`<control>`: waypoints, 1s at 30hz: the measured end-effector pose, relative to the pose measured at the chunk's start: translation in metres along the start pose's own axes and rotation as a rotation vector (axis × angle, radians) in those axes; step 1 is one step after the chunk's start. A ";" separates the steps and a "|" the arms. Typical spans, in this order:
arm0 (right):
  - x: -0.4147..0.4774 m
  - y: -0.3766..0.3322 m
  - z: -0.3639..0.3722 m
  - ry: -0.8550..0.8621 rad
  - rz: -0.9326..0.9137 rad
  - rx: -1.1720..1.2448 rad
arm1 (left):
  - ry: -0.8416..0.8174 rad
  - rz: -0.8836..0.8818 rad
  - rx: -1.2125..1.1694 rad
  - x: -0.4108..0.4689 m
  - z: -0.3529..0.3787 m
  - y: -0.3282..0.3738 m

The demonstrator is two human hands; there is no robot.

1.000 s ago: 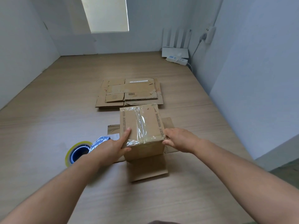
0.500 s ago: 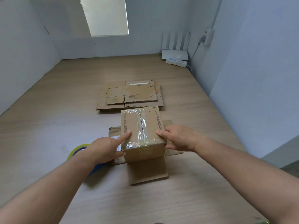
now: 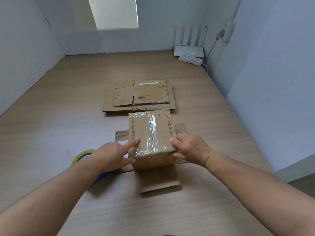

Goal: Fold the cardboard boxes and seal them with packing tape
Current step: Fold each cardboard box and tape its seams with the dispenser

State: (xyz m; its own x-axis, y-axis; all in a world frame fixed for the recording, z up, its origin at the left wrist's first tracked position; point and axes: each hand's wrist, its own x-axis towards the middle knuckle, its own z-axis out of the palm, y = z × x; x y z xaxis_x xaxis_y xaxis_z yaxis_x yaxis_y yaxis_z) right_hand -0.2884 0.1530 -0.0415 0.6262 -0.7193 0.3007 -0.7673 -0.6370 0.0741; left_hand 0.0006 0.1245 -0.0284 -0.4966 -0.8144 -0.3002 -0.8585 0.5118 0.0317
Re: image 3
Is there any person's left hand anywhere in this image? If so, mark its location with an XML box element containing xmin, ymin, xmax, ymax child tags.
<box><xmin>87</xmin><ymin>137</ymin><xmax>140</xmax><ymax>173</ymax></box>

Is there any person's right hand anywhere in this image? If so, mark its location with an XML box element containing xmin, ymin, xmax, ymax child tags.
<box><xmin>169</xmin><ymin>132</ymin><xmax>214</xmax><ymax>168</ymax></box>

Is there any clear yellowish tape roll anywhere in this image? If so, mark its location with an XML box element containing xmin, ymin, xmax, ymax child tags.
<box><xmin>71</xmin><ymin>149</ymin><xmax>96</xmax><ymax>167</ymax></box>

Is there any plain cardboard box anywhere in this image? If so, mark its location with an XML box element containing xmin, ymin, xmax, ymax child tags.
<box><xmin>115</xmin><ymin>109</ymin><xmax>190</xmax><ymax>194</ymax></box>

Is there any large torn cardboard box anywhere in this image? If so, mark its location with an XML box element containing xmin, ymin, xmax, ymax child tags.
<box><xmin>102</xmin><ymin>80</ymin><xmax>177</xmax><ymax>113</ymax></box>

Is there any person's right forearm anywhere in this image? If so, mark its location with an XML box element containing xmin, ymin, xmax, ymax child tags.
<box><xmin>204</xmin><ymin>151</ymin><xmax>315</xmax><ymax>236</ymax></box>

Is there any person's left forearm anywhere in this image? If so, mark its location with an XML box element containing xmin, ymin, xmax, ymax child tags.
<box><xmin>0</xmin><ymin>157</ymin><xmax>99</xmax><ymax>236</ymax></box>

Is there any white power strip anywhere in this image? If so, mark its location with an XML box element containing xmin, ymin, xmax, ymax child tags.
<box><xmin>179</xmin><ymin>52</ymin><xmax>203</xmax><ymax>66</ymax></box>

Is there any white router with antennas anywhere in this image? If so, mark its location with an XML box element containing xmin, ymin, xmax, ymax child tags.
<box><xmin>174</xmin><ymin>24</ymin><xmax>208</xmax><ymax>58</ymax></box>

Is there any white foam partition board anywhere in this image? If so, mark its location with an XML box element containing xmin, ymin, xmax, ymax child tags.
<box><xmin>0</xmin><ymin>0</ymin><xmax>65</xmax><ymax>116</ymax></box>

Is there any bright window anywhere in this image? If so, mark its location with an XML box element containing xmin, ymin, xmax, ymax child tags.
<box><xmin>88</xmin><ymin>0</ymin><xmax>139</xmax><ymax>30</ymax></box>

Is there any grey power cable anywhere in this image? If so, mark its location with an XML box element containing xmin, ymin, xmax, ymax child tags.
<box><xmin>203</xmin><ymin>30</ymin><xmax>225</xmax><ymax>71</ymax></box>

